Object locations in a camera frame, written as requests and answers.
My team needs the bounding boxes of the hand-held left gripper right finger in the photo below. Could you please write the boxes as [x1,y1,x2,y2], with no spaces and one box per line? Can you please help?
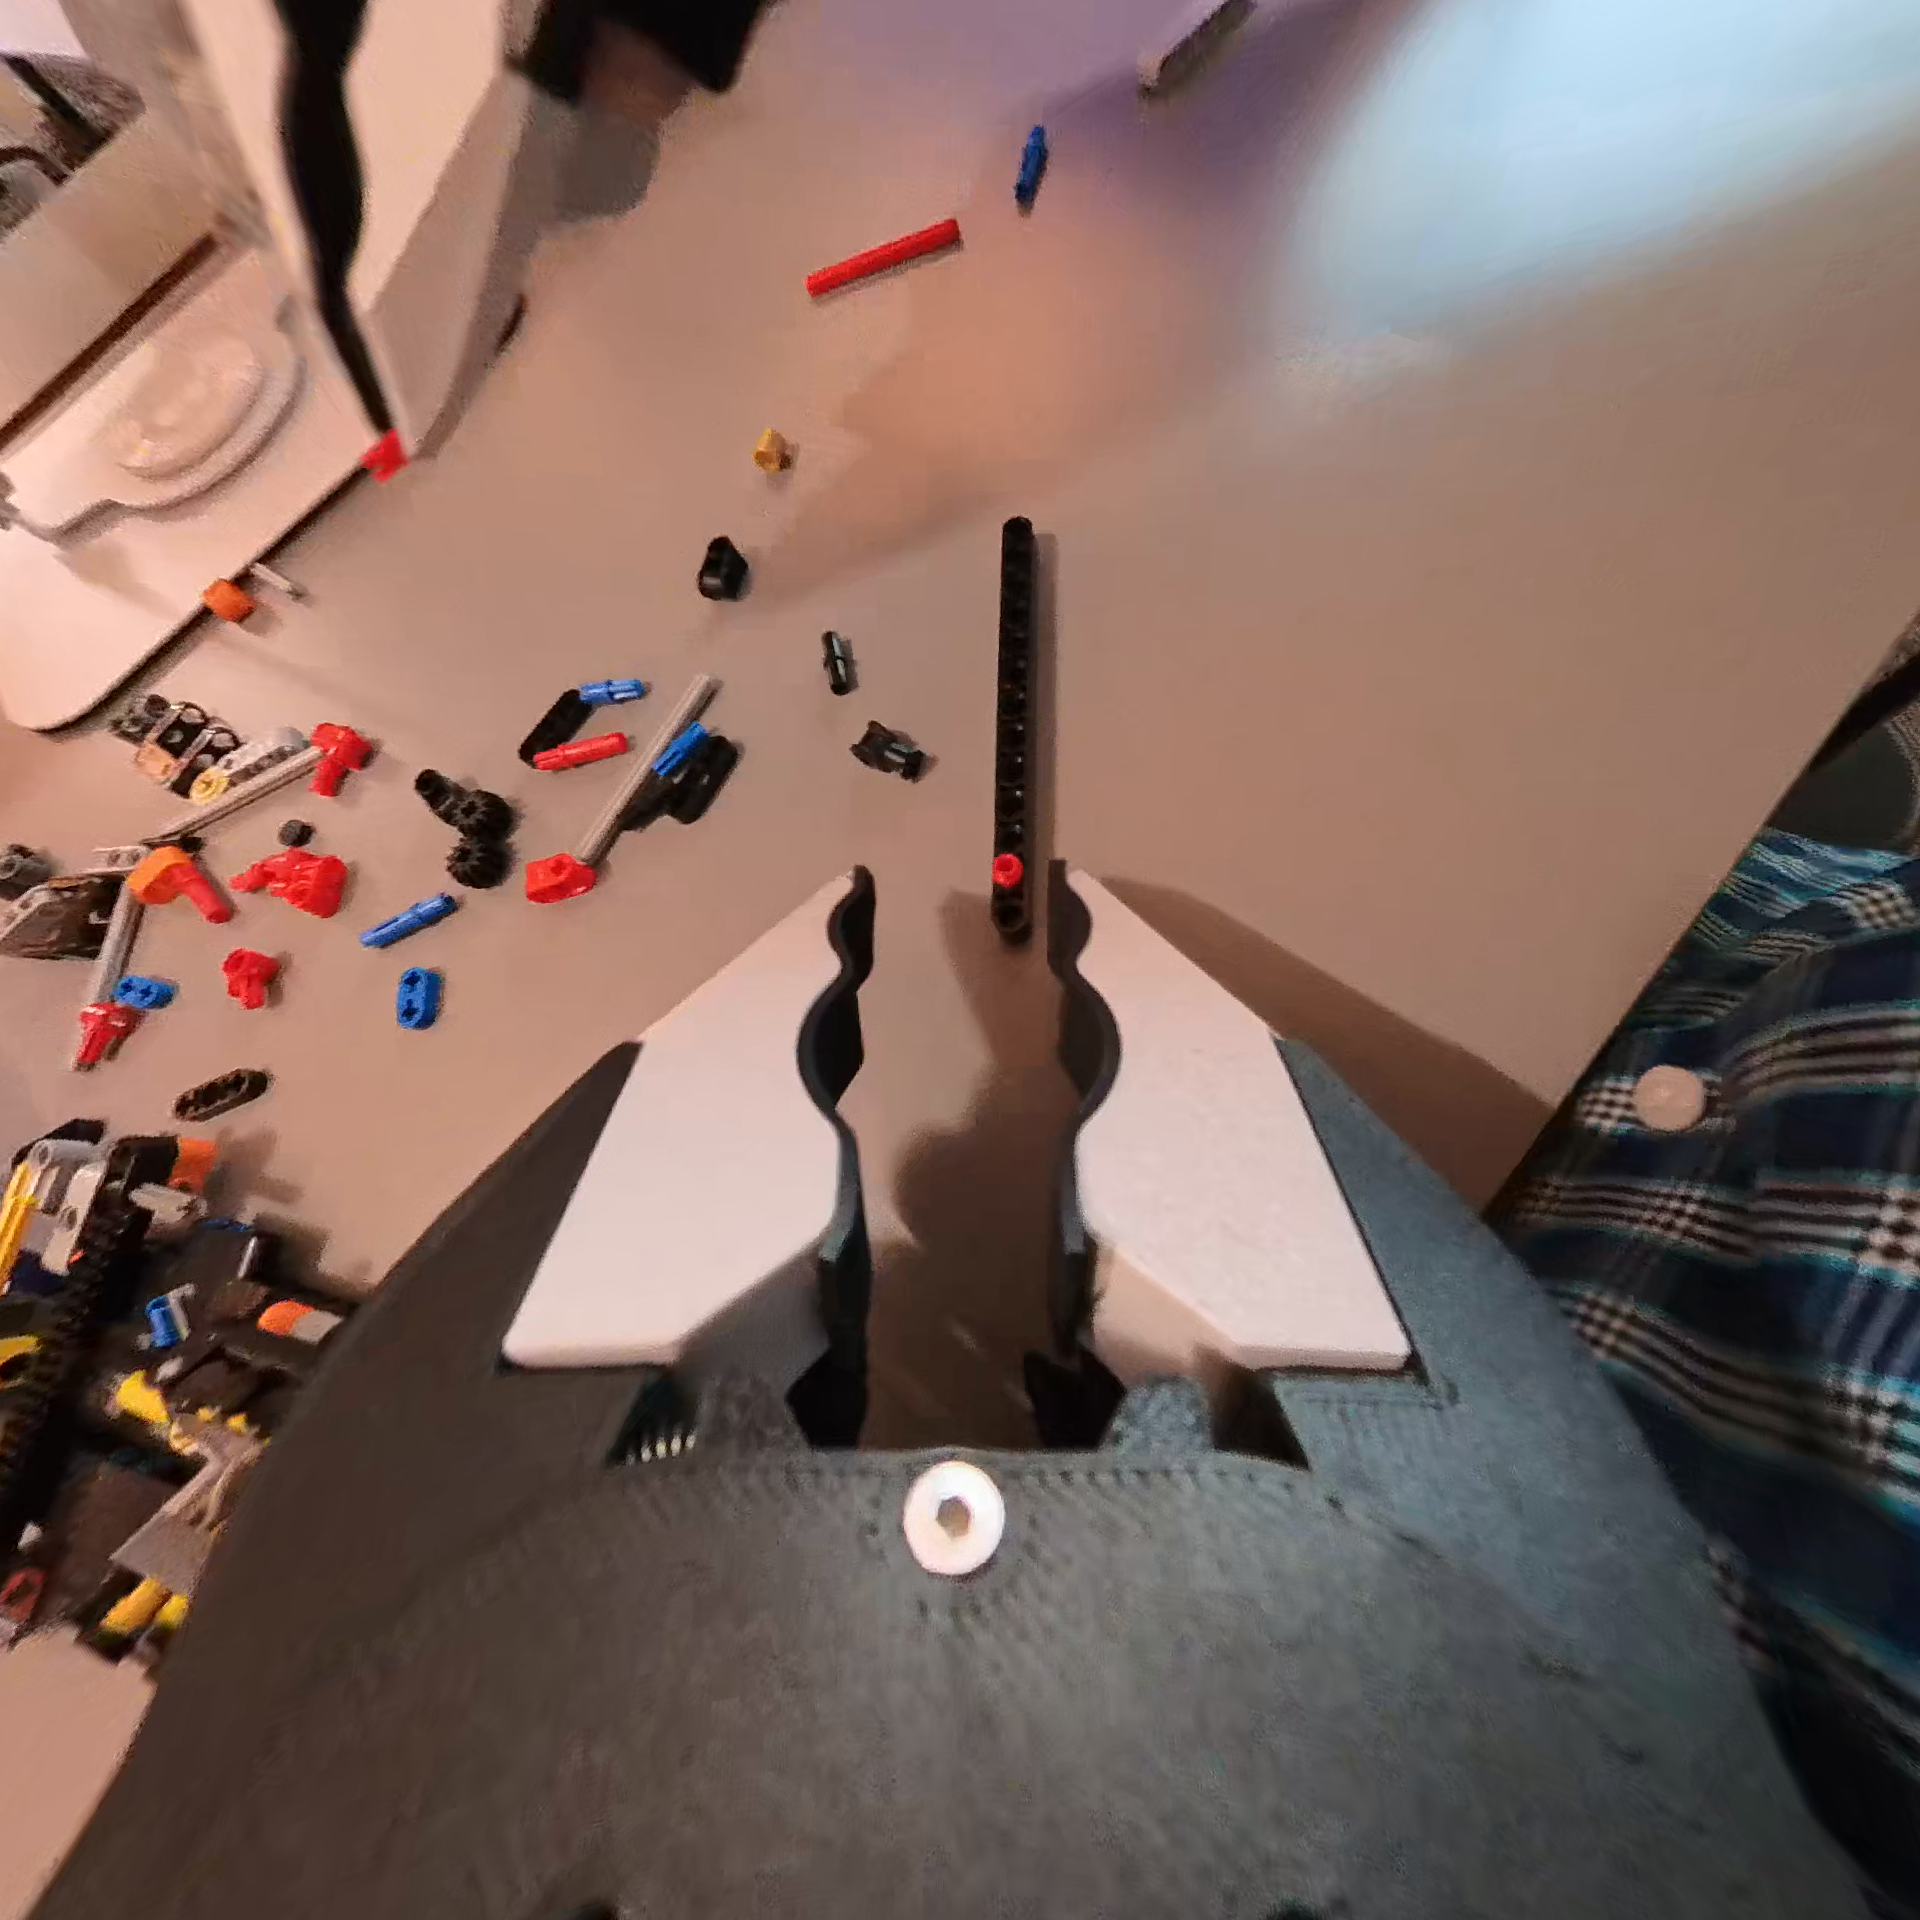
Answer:
[1023,860,1420,1452]

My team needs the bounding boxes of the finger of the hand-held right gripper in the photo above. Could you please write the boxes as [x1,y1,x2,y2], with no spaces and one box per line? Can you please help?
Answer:
[333,0,585,457]
[183,0,400,444]

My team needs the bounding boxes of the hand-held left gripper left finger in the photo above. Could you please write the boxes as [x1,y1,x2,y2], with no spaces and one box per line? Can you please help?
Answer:
[499,863,880,1452]

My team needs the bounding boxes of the long black lego beam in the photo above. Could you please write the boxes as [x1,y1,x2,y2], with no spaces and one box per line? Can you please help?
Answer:
[989,516,1040,947]

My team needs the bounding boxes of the lego car chassis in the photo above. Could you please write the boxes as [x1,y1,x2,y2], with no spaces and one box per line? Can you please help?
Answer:
[0,1118,355,1666]

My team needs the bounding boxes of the red lego axle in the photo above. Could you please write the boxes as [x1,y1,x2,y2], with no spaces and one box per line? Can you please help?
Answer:
[805,220,964,299]

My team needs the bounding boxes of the scattered loose lego pieces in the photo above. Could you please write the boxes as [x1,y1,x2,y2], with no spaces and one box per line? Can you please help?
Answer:
[0,123,1052,1124]

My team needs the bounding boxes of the blue plaid shirt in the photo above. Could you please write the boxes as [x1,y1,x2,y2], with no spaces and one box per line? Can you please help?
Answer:
[1486,615,1920,1907]

